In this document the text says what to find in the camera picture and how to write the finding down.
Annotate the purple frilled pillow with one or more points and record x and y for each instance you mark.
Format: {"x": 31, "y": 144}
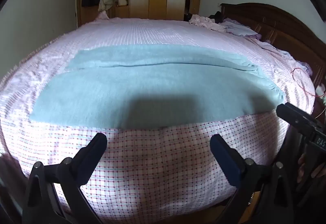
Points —
{"x": 240, "y": 29}

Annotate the dark cloth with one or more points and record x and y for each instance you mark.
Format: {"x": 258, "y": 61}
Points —
{"x": 216, "y": 16}

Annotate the beige box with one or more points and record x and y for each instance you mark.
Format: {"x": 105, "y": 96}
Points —
{"x": 122, "y": 1}

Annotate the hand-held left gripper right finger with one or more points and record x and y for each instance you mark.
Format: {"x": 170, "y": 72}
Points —
{"x": 225, "y": 157}

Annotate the light blue towel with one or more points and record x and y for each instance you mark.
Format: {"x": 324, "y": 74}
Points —
{"x": 152, "y": 81}

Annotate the person's right hand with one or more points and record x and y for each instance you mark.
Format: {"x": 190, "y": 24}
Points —
{"x": 302, "y": 169}

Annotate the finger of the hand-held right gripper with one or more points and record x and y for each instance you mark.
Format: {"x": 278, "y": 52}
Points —
{"x": 295, "y": 118}

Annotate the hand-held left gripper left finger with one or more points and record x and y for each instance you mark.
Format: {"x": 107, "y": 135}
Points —
{"x": 94, "y": 148}

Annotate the pink checked bedspread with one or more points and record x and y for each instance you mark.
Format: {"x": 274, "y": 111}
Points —
{"x": 158, "y": 163}

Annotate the dark wooden headboard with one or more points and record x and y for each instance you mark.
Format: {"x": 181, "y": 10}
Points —
{"x": 280, "y": 25}

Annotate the pink cloth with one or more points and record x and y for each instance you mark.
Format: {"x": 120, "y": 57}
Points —
{"x": 103, "y": 15}

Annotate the pink crumpled clothes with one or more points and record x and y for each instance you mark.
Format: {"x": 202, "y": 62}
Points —
{"x": 203, "y": 21}

